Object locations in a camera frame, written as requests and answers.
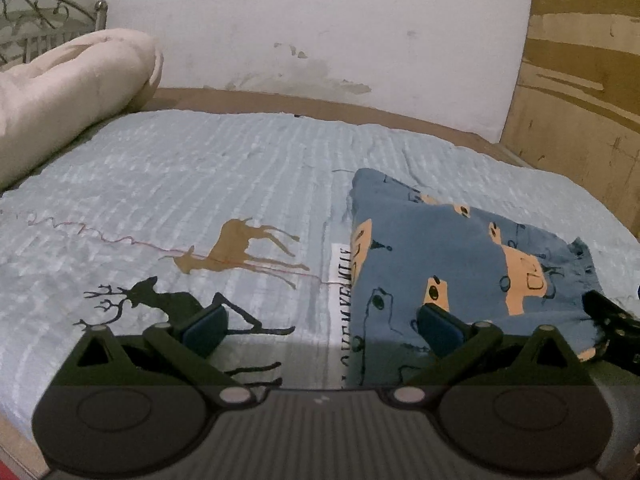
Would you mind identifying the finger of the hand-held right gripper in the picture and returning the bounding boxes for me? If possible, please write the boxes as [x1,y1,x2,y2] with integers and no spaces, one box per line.
[582,290,640,367]

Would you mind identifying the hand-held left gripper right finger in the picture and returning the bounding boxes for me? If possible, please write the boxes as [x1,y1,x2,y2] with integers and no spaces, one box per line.
[391,305,598,407]

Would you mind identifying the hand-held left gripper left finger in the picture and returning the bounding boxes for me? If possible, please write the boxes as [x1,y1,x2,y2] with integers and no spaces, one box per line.
[50,305,256,409]

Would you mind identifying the blue pants with orange print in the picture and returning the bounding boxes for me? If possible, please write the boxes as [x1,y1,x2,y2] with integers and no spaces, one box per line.
[342,167,608,391]

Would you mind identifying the light blue deer-print bedspread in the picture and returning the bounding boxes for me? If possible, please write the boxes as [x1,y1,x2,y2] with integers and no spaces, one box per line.
[0,109,636,441]

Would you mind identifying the plywood wardrobe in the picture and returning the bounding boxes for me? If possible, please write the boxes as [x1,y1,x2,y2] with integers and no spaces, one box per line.
[500,0,640,241]

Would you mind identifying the beige rolled quilt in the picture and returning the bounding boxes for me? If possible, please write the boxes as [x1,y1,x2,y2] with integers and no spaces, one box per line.
[0,29,165,193]

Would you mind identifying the metal bed headboard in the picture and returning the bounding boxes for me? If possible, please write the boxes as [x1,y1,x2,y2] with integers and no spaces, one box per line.
[0,0,109,68]

